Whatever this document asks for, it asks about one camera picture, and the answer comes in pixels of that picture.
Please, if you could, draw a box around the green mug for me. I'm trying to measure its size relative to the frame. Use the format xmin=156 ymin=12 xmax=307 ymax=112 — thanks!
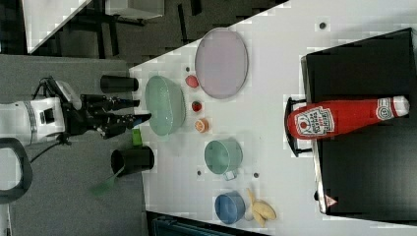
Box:
xmin=205 ymin=139 xmax=243 ymax=181

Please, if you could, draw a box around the dark red toy strawberry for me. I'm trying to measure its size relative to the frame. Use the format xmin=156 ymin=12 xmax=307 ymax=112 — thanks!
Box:
xmin=192 ymin=101 xmax=203 ymax=112

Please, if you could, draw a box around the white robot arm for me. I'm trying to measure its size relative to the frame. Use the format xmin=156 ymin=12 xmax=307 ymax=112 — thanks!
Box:
xmin=1 ymin=94 xmax=151 ymax=147

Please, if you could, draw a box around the blue cup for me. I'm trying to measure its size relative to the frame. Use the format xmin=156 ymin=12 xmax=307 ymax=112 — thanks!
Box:
xmin=214 ymin=191 xmax=246 ymax=224

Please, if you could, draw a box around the black cylinder cup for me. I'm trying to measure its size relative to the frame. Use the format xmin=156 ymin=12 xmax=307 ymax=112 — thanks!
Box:
xmin=100 ymin=75 xmax=139 ymax=93

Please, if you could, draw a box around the red plush ketchup bottle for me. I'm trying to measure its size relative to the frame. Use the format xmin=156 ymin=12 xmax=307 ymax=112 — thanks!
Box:
xmin=286 ymin=95 xmax=410 ymax=140

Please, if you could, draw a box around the light red toy strawberry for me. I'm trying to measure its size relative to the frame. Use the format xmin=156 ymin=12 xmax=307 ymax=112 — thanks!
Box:
xmin=186 ymin=75 xmax=199 ymax=89

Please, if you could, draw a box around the green slotted spatula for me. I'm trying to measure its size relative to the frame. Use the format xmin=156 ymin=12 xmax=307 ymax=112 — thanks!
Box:
xmin=89 ymin=166 xmax=125 ymax=196

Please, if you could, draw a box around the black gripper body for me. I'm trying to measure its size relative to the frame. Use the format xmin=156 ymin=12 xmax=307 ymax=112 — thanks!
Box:
xmin=61 ymin=94 xmax=108 ymax=136

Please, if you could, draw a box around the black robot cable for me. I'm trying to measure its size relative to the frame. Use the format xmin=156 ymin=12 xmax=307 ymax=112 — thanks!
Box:
xmin=29 ymin=77 xmax=72 ymax=164

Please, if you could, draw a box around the peeled toy banana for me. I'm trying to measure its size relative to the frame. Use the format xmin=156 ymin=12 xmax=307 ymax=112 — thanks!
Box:
xmin=246 ymin=188 xmax=276 ymax=228

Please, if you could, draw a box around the black toaster oven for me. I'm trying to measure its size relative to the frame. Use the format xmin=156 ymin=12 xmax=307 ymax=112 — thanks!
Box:
xmin=284 ymin=29 xmax=416 ymax=225

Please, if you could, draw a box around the green perforated colander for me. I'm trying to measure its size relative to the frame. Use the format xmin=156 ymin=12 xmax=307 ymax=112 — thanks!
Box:
xmin=145 ymin=76 xmax=186 ymax=137

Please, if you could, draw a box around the green bottle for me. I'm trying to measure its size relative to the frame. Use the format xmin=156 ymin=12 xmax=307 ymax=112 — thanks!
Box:
xmin=132 ymin=129 xmax=143 ymax=147

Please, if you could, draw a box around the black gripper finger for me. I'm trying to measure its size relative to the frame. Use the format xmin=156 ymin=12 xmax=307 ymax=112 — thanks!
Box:
xmin=107 ymin=96 xmax=141 ymax=110
xmin=105 ymin=113 xmax=151 ymax=129

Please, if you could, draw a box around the toy orange slice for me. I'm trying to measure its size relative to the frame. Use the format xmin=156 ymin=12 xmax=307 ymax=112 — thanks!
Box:
xmin=195 ymin=118 xmax=209 ymax=133

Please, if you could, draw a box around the lilac round plate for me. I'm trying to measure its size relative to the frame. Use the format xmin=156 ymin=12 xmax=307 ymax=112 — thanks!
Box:
xmin=195 ymin=28 xmax=249 ymax=99

